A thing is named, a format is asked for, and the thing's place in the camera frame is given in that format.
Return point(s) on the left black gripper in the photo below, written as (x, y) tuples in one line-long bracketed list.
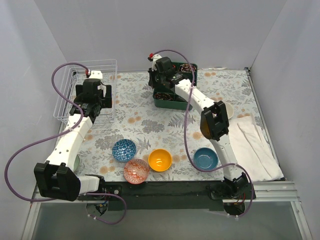
[(107, 92)]

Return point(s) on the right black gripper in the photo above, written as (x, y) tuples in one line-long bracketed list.
[(151, 78)]

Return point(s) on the green compartment tray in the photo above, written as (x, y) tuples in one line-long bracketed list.
[(165, 98)]

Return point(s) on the white wire dish rack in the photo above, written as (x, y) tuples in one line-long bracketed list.
[(75, 75)]

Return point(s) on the dark blue bowl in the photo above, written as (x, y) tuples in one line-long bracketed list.
[(205, 159)]

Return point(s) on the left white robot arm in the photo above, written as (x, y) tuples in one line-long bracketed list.
[(55, 177)]

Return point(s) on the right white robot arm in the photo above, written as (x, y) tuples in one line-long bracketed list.
[(214, 122)]

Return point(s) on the floral table mat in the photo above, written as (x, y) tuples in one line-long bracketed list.
[(150, 127)]

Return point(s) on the blue patterned bowl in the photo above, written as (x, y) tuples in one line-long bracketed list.
[(124, 150)]

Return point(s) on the mint green bowl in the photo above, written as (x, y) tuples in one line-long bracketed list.
[(76, 163)]

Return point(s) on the yellow bowl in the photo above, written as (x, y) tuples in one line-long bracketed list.
[(160, 160)]

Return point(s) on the cream white bowl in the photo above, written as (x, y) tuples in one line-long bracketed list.
[(229, 110)]

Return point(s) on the red patterned bowl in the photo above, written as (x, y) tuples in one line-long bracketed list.
[(136, 171)]

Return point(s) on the white cloth towel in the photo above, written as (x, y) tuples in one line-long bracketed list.
[(252, 151)]

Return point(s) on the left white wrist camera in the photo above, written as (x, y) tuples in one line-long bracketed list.
[(94, 74)]

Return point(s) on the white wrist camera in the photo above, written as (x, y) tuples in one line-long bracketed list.
[(153, 58), (94, 74)]

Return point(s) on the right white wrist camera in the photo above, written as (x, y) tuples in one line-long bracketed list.
[(153, 58)]

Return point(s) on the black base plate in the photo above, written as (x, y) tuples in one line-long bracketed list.
[(179, 203)]

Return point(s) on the aluminium frame rail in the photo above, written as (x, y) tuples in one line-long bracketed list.
[(275, 191)]

